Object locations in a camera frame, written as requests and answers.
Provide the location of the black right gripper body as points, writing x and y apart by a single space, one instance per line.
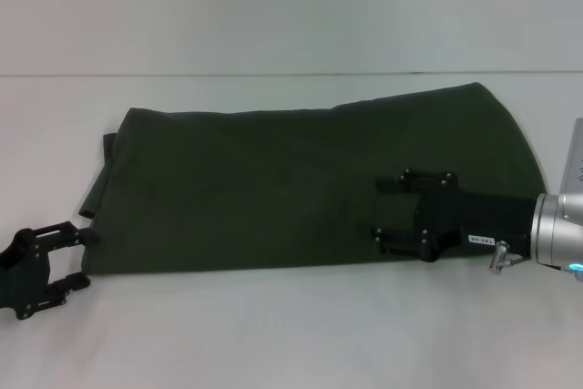
469 220

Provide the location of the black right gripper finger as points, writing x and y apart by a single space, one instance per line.
401 184
401 241

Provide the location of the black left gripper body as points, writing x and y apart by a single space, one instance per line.
23 270

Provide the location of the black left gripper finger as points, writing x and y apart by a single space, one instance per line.
68 234
68 286

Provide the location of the dark green shirt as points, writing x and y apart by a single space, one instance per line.
296 188

